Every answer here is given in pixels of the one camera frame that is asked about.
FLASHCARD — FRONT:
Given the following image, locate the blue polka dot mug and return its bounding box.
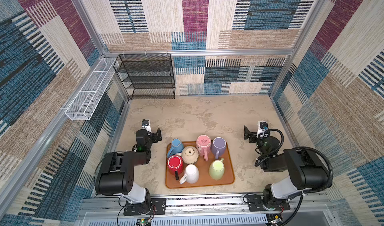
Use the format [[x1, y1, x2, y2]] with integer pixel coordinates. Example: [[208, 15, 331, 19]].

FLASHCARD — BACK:
[[167, 138, 184, 158]]

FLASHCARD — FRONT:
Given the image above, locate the red mug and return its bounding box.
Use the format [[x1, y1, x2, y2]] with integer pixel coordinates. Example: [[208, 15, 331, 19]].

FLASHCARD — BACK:
[[167, 155, 184, 180]]

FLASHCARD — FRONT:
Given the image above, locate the white mug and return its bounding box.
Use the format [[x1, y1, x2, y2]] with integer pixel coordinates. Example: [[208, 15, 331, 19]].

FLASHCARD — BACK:
[[179, 164, 200, 184]]

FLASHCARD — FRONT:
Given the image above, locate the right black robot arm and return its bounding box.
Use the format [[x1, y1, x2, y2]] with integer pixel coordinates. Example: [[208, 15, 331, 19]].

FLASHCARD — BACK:
[[244, 121, 334, 211]]

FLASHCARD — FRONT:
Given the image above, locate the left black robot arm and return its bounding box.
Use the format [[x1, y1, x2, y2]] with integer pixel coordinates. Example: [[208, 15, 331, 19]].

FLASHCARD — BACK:
[[95, 129, 162, 215]]

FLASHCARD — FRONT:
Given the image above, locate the purple mug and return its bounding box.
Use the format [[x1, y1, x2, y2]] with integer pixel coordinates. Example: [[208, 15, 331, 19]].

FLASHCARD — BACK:
[[211, 137, 227, 160]]

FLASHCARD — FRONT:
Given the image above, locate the beige speckled mug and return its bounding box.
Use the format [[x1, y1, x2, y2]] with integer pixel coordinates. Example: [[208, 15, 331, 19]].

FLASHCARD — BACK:
[[182, 146, 199, 165]]

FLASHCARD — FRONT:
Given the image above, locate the light green mug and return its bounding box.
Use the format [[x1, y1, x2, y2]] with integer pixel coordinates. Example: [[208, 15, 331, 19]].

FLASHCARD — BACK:
[[209, 158, 225, 180]]

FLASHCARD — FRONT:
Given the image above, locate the pink patterned mug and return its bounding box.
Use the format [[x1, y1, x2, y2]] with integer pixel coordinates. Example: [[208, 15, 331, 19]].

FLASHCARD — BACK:
[[196, 135, 212, 161]]

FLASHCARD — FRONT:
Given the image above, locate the brown rectangular tray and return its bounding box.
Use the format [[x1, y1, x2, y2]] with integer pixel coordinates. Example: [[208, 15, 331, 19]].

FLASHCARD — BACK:
[[164, 143, 235, 189]]

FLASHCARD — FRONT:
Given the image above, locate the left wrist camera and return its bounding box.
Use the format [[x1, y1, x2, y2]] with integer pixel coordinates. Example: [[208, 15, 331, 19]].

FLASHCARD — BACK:
[[142, 119, 152, 132]]

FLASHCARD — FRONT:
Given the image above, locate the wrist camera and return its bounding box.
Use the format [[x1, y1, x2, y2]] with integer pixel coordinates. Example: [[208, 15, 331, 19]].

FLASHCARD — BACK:
[[142, 119, 152, 132], [257, 121, 268, 138]]

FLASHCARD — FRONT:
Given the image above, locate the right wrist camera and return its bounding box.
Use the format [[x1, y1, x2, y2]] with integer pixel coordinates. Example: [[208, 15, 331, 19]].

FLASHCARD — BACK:
[[257, 121, 268, 138]]

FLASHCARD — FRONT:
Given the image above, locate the black wire shelf rack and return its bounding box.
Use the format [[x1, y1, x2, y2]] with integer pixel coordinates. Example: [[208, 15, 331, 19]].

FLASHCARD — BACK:
[[114, 53, 176, 100]]

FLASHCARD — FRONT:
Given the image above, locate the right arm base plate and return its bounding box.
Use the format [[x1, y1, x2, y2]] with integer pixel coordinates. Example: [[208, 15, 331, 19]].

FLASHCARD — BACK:
[[243, 194, 291, 212]]

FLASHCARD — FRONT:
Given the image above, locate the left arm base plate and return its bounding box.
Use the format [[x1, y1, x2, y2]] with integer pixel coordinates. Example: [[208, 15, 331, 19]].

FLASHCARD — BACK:
[[123, 198, 167, 217]]

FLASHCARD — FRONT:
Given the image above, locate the white wire mesh basket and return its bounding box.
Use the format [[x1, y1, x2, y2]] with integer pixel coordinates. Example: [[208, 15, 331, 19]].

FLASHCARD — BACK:
[[65, 58, 117, 121]]

